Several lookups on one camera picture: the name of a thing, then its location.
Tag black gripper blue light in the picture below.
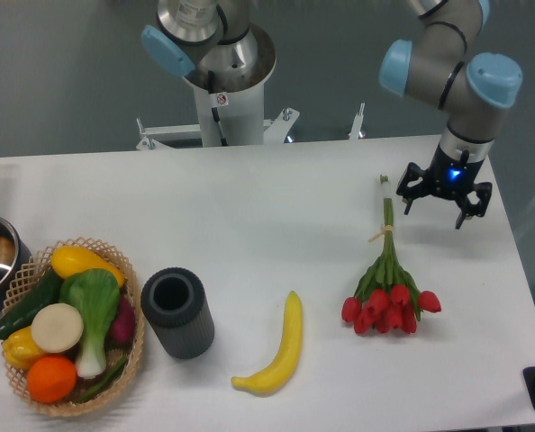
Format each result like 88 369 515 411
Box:
396 146 493 230

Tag red tulip bouquet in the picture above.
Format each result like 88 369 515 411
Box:
340 175 442 335

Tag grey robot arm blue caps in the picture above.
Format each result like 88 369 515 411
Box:
141 1 522 220

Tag yellow banana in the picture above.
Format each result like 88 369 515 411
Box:
231 291 304 396

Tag dark grey ribbed vase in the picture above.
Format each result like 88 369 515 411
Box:
141 267 215 360

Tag purple sweet potato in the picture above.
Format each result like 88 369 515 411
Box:
108 296 136 345

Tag green bok choy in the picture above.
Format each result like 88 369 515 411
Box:
59 268 120 379

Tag green bean pod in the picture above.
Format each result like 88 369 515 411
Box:
75 356 128 403

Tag yellow squash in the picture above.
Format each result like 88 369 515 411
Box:
50 246 125 288

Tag woven wicker basket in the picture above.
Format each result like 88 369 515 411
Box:
3 237 145 417

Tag dark green cucumber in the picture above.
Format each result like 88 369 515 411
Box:
0 268 63 340

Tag cream round disc vegetable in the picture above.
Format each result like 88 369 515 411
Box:
31 303 84 354

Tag orange fruit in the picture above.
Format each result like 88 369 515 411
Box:
27 355 77 403

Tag yellow bell pepper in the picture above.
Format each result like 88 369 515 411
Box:
2 326 47 370

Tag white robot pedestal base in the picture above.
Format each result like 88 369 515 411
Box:
134 83 367 152

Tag black cable on pedestal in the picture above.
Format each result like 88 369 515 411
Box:
206 69 229 148

